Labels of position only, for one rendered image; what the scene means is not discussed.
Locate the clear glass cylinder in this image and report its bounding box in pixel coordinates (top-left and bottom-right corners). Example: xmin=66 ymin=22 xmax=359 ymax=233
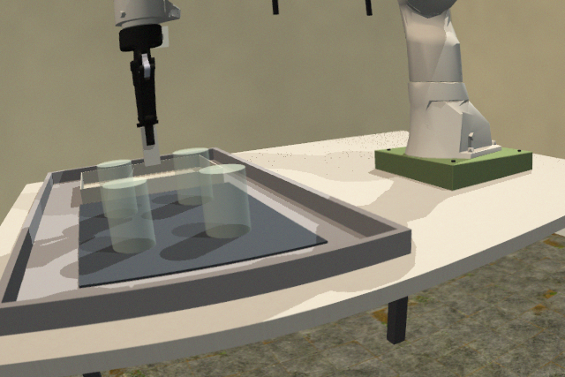
xmin=102 ymin=177 xmax=156 ymax=253
xmin=173 ymin=148 xmax=210 ymax=205
xmin=199 ymin=164 xmax=252 ymax=238
xmin=97 ymin=160 xmax=133 ymax=218

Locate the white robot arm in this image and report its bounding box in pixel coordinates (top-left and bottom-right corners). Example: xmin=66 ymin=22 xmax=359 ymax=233
xmin=114 ymin=0 xmax=501 ymax=159

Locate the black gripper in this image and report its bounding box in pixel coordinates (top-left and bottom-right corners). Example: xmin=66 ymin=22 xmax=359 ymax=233
xmin=119 ymin=24 xmax=162 ymax=166

